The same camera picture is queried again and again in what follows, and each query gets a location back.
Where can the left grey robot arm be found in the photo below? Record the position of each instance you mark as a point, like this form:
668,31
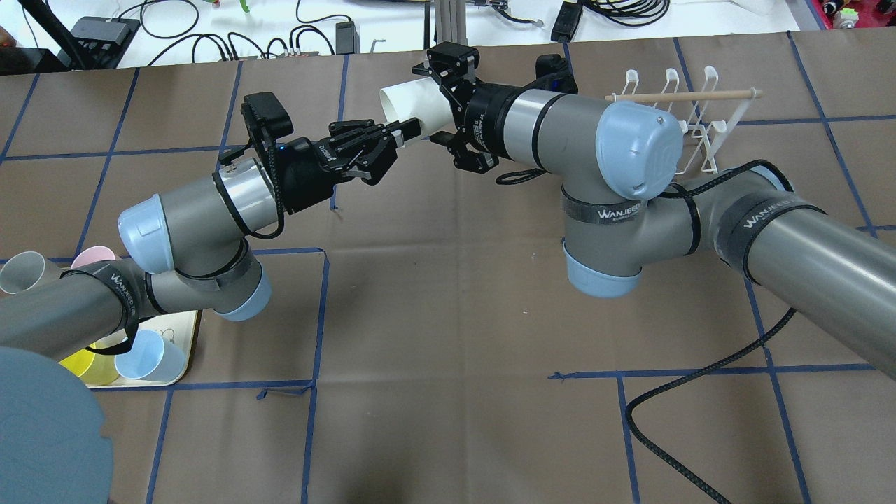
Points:
188,250

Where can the white wire cup rack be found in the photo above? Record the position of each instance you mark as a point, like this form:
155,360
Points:
704,137

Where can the light blue plastic cup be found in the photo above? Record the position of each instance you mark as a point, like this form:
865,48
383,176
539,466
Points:
152,357

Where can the pink plastic cup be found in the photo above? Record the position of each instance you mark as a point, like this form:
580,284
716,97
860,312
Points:
94,254

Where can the black power adapter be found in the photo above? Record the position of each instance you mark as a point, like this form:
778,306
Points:
567,21

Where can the aluminium frame post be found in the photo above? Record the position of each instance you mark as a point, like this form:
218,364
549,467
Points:
450,22

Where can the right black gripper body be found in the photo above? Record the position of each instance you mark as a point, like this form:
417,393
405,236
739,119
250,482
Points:
486,110

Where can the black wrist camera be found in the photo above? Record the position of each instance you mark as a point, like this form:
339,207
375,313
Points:
266,120

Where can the yellow plastic cup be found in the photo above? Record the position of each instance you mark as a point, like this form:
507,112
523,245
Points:
87,367

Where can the cream plastic tray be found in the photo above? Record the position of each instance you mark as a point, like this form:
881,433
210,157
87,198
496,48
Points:
177,330

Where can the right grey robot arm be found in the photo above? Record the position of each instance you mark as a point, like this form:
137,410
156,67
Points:
622,209

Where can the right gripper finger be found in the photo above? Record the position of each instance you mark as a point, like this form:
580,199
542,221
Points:
446,139
452,66

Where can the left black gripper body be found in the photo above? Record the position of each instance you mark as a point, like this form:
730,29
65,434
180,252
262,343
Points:
302,175

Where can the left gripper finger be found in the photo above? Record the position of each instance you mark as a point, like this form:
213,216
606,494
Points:
405,132
354,127

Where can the pale green plastic cup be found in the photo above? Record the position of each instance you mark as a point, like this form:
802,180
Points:
419,99

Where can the grey plastic cup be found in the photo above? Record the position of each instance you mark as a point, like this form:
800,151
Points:
26,271

